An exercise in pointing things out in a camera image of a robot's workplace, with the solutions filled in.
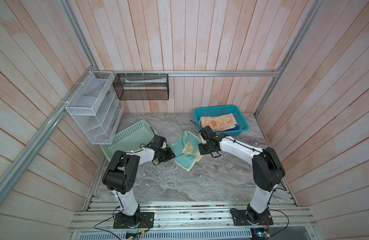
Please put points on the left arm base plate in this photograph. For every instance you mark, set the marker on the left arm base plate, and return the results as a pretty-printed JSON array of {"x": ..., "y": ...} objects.
[{"x": 139, "y": 219}]

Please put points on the teal yellow-trimmed towel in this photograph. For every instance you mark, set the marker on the teal yellow-trimmed towel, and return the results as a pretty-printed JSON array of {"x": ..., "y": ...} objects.
[{"x": 186, "y": 150}]

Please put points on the mint green perforated basket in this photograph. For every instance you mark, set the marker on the mint green perforated basket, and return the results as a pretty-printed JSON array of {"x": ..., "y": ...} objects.
[{"x": 129, "y": 139}]

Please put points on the black wire mesh basket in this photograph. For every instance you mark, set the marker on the black wire mesh basket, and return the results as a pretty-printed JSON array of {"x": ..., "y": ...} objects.
[{"x": 135, "y": 87}]

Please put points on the white wire mesh shelf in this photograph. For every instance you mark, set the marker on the white wire mesh shelf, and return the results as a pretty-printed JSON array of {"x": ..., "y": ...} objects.
[{"x": 95, "y": 108}]

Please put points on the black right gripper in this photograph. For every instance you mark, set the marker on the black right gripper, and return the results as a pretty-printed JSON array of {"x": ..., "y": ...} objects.
[{"x": 201, "y": 150}]

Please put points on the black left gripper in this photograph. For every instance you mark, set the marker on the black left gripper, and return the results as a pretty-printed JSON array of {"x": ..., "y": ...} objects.
[{"x": 170, "y": 153}]

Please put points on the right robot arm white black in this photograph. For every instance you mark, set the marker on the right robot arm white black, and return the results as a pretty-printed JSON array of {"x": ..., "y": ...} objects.
[{"x": 268, "y": 173}]

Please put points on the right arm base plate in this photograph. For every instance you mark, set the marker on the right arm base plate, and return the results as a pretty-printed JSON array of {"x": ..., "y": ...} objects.
[{"x": 251, "y": 218}]

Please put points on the orange patterned towel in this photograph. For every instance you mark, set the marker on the orange patterned towel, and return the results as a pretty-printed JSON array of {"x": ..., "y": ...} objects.
[{"x": 220, "y": 121}]

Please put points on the green circuit board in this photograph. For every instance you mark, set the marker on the green circuit board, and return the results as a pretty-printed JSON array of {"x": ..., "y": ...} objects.
[{"x": 259, "y": 234}]

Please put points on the blue towel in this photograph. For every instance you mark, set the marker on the blue towel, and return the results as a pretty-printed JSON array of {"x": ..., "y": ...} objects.
[{"x": 230, "y": 127}]

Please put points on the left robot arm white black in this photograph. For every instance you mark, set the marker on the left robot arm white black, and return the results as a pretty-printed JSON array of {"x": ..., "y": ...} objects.
[{"x": 121, "y": 172}]

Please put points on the teal plastic basket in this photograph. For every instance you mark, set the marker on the teal plastic basket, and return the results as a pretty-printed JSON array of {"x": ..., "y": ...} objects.
[{"x": 224, "y": 110}]

